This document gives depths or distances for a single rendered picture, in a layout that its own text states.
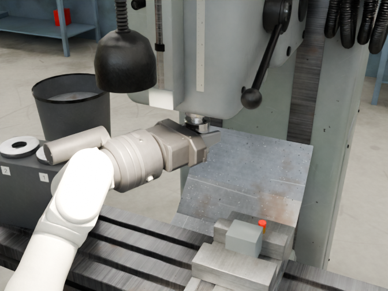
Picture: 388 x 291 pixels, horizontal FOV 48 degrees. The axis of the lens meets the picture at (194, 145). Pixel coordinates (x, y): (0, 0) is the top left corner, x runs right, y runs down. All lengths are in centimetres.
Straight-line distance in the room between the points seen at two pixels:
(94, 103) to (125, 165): 200
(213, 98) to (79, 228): 26
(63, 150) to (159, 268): 42
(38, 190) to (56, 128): 168
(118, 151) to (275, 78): 55
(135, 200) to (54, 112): 72
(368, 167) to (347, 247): 90
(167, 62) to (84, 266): 56
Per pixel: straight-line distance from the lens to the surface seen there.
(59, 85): 304
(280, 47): 79
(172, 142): 71
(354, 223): 271
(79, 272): 101
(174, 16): 60
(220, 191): 119
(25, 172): 105
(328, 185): 120
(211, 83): 63
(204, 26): 61
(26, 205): 111
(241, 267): 84
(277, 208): 116
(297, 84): 109
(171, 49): 60
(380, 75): 425
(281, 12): 69
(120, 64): 49
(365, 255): 251
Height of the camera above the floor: 160
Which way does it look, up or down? 29 degrees down
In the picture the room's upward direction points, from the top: straight up
